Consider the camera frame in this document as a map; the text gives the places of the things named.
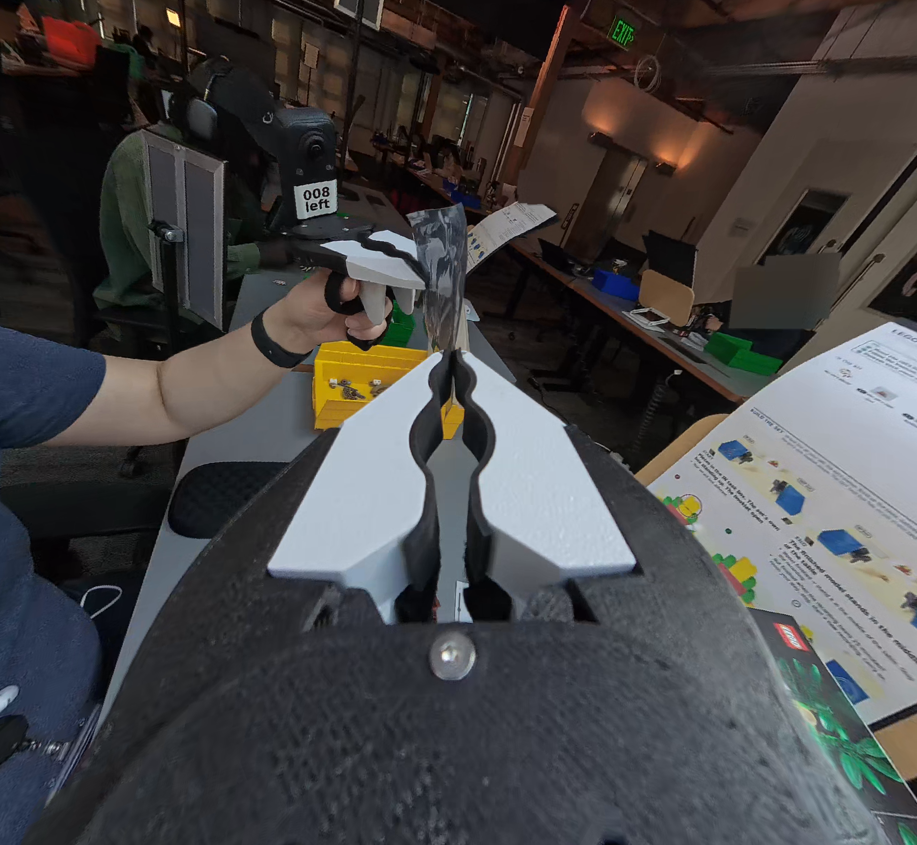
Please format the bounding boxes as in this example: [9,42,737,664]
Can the green plastic bin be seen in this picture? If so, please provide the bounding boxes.
[705,331,785,376]
[378,300,418,348]

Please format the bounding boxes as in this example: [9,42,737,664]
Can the person's left forearm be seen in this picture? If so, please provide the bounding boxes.
[43,340,288,448]

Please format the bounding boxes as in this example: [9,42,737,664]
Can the black wristband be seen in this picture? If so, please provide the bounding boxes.
[250,310,314,369]

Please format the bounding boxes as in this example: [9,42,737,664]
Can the blue plastic bin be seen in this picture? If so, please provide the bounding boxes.
[591,268,642,303]

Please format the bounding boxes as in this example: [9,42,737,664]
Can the silver plastic bag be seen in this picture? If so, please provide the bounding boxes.
[407,203,470,359]

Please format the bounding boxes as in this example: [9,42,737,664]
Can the yellow plastic bin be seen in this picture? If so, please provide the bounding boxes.
[313,342,465,440]

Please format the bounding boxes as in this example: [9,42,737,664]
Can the wooden chair back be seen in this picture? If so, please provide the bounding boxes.
[639,269,696,327]

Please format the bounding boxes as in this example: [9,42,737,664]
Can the dark wall picture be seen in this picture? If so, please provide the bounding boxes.
[758,188,851,266]

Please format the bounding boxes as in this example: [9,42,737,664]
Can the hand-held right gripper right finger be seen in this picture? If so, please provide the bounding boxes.
[451,349,639,622]

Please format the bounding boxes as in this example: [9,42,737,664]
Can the paper leaflet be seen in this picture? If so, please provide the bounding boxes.
[466,202,558,266]

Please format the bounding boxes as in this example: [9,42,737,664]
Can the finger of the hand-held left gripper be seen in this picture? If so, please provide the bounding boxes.
[341,252,429,317]
[319,229,420,262]

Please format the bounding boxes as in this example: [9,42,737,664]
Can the long grey table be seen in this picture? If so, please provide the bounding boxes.
[501,236,771,405]

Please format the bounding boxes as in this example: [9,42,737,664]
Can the small dark brick pieces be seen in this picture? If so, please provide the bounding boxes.
[328,376,388,402]

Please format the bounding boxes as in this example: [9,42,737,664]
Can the black toy brick box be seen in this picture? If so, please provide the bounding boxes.
[748,605,917,845]

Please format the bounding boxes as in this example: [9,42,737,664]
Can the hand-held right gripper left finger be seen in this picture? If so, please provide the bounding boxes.
[267,349,457,625]

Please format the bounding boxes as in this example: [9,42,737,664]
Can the grey door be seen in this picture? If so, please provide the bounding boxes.
[566,146,648,266]

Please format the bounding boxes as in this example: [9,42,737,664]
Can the person's blue shirt sleeve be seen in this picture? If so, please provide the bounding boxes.
[0,328,107,450]

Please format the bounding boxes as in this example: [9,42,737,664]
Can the printed instruction sheet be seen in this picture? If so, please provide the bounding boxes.
[647,321,917,730]

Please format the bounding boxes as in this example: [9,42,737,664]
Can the person's blue jeans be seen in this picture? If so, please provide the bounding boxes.
[0,501,105,845]

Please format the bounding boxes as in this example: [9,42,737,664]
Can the person's left hand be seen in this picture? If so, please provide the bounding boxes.
[264,270,395,353]

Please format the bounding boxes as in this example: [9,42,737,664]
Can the red plastic bin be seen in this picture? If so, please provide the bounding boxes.
[41,16,103,66]

